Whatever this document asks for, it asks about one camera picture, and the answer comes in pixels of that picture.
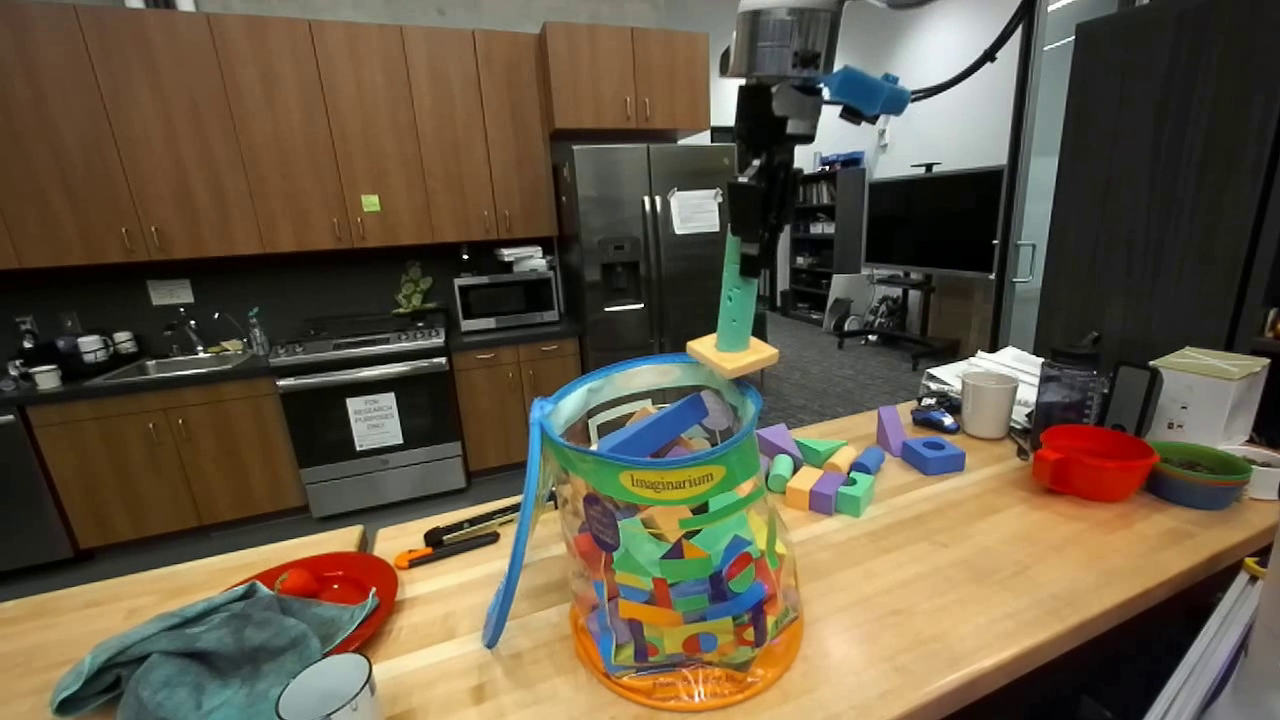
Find mint green rounded foam block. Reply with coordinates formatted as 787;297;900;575
760;451;801;498

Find black flat device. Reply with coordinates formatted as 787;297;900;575
1101;358;1163;438

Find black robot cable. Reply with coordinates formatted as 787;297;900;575
900;0;1039;108

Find green plastic bowl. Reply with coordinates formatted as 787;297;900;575
1144;435;1255;491

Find stainless steel oven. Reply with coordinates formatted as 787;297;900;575
268;328;473;524

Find blue plastic bowl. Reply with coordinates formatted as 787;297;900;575
1144;467;1253;516

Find white box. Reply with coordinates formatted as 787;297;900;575
1144;345;1274;451

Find green foam cube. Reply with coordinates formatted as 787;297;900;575
833;467;878;524

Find yellow foam block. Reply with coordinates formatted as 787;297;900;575
780;464;827;516

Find black mesh container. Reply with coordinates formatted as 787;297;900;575
1031;348;1113;438

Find teal cloth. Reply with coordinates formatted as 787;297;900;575
43;580;385;720

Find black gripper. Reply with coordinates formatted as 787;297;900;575
721;77;824;281

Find white paper on oven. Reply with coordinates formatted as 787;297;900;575
339;386;408;458

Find black television screen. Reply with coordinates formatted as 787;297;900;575
864;162;1006;281

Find black dishwasher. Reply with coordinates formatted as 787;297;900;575
0;403;80;580

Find purple foam cube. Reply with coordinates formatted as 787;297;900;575
804;464;850;520

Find dark shelving unit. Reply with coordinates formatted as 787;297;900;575
783;160;872;322

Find white paper cup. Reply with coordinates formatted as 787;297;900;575
955;367;1019;443

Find orange square foam block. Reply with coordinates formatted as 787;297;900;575
684;328;783;384

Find white round container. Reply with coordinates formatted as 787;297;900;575
1239;438;1280;503

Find small green plant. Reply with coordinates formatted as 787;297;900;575
388;259;442;319

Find blue foam block with hole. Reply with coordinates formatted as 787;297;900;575
895;430;968;479

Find long brown wall cabinets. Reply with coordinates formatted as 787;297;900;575
0;0;563;274

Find white enamel mug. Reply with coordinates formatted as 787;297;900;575
268;648;385;720

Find clear bag of foam blocks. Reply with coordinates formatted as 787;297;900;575
481;348;808;715

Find narrow brown base cabinet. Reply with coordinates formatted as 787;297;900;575
446;331;586;479

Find silver microwave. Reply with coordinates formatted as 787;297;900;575
446;267;568;338

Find red bowl left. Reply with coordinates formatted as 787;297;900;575
238;547;404;658

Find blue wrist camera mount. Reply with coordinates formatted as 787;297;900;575
820;58;916;129

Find wide brown base cabinet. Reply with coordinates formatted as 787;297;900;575
25;372;309;555

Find brown cabinet above refrigerator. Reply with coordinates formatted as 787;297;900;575
534;14;716;135

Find dark blue small object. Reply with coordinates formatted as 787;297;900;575
913;397;964;435

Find purple tall foam block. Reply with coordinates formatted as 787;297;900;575
872;403;913;458

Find white paper on refrigerator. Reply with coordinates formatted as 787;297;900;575
662;184;728;241

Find red plastic bowl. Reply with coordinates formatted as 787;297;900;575
1029;418;1163;509

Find kitchen sink with faucet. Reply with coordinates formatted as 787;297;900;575
80;308;274;391

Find stainless steel refrigerator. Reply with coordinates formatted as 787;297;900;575
546;135;749;374

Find white wall outlet plate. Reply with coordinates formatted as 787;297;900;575
141;271;201;312

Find orange and black hand tool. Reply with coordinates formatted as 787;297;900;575
388;496;524;575

